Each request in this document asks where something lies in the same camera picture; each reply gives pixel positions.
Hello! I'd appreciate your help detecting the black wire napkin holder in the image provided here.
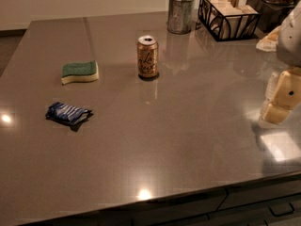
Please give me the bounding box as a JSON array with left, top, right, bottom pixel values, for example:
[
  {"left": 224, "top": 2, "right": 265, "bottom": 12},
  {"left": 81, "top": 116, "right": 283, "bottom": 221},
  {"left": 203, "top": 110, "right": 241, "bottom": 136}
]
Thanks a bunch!
[{"left": 198, "top": 0, "right": 260, "bottom": 41}]

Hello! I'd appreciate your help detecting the gold lacroix soda can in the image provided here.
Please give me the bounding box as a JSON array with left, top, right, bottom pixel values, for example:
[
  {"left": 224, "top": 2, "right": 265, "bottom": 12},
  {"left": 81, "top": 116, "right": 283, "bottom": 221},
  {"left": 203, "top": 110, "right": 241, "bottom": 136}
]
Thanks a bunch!
[{"left": 136, "top": 35, "right": 158, "bottom": 79}]

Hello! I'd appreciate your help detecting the dark drawer front with handle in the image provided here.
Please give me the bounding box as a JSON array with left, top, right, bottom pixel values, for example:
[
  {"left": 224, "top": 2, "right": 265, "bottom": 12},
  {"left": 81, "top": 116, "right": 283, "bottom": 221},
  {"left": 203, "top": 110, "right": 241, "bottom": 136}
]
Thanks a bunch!
[{"left": 132, "top": 178, "right": 301, "bottom": 226}]

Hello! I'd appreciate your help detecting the cream packet on counter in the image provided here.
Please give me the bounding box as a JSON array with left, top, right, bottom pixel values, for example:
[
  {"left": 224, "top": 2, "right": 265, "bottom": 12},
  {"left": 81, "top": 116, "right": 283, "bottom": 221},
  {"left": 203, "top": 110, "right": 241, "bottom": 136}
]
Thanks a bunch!
[{"left": 256, "top": 26, "right": 280, "bottom": 52}]

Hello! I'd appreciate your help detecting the green and yellow sponge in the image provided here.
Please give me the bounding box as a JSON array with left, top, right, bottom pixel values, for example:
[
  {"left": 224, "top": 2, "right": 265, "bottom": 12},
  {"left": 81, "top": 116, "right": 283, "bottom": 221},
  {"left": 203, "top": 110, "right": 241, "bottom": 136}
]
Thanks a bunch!
[{"left": 61, "top": 60, "right": 99, "bottom": 85}]

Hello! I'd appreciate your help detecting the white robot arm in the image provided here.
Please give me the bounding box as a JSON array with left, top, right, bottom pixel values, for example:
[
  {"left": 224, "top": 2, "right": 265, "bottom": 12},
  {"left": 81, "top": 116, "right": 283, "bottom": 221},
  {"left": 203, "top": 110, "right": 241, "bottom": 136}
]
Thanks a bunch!
[{"left": 259, "top": 2, "right": 301, "bottom": 128}]

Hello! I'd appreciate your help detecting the blue rxbar blueberry wrapper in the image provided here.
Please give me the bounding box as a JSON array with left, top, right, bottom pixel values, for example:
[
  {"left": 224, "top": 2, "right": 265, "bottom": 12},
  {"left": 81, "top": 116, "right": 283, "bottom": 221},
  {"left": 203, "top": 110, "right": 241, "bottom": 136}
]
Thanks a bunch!
[{"left": 45, "top": 102, "right": 91, "bottom": 126}]

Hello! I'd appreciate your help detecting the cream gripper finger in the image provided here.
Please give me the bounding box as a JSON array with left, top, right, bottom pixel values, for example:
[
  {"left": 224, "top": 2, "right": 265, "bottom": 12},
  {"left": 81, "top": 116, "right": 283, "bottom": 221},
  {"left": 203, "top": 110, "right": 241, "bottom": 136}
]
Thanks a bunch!
[
  {"left": 261, "top": 72, "right": 280, "bottom": 114},
  {"left": 261, "top": 67, "right": 301, "bottom": 124}
]

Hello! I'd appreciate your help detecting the metal cup with white items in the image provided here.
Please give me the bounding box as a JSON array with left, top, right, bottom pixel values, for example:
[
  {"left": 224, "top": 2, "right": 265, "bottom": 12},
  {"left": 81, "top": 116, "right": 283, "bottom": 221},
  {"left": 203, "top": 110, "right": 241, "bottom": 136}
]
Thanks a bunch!
[{"left": 167, "top": 0, "right": 196, "bottom": 35}]

